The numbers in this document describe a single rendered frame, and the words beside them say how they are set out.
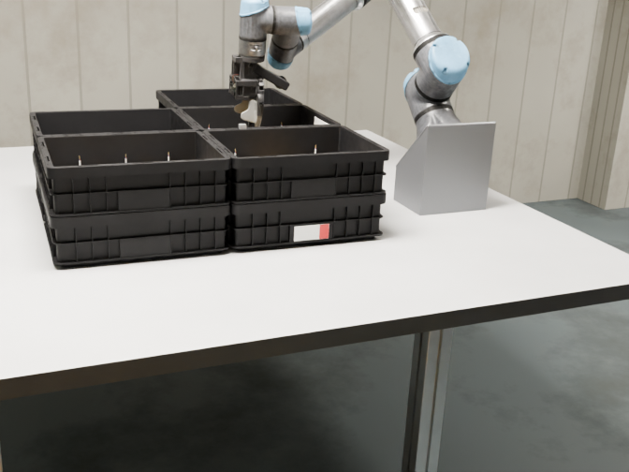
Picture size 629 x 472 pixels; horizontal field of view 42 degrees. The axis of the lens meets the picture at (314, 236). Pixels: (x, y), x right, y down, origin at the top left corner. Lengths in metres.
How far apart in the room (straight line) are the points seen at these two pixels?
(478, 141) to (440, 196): 0.18
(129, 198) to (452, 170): 0.92
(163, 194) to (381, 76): 2.60
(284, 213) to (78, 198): 0.47
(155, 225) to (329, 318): 0.48
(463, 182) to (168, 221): 0.87
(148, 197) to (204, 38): 2.16
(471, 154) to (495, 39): 2.37
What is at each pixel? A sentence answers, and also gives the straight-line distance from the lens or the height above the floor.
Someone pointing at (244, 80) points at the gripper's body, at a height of 1.03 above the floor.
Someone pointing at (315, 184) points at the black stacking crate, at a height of 0.86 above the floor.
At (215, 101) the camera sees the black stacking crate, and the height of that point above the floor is 0.89.
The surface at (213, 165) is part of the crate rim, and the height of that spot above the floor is 0.92.
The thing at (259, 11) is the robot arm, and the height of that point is 1.22.
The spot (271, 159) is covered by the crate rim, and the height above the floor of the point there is 0.92.
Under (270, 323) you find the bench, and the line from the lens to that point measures 1.58.
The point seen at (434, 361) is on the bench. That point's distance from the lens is 1.80.
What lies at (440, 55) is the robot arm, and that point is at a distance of 2.25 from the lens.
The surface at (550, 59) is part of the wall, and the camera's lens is 4.89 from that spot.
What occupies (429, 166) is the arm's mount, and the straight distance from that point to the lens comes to 2.24.
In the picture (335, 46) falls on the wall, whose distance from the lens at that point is 4.16.
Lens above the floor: 1.39
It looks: 20 degrees down
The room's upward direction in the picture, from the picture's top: 3 degrees clockwise
